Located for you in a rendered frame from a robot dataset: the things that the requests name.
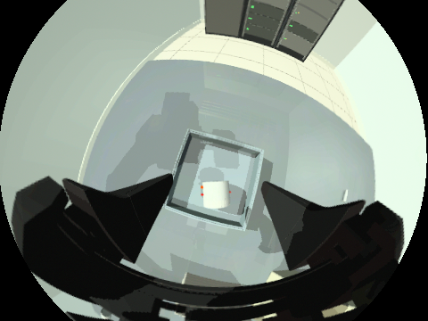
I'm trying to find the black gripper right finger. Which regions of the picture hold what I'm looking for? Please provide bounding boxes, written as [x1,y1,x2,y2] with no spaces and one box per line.
[260,181,366,271]

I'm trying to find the pale grey cylinder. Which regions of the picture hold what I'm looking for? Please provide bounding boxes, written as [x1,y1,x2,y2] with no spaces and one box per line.
[100,307,111,320]

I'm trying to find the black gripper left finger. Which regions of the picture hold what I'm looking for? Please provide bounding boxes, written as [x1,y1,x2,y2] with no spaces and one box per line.
[63,174,174,263]

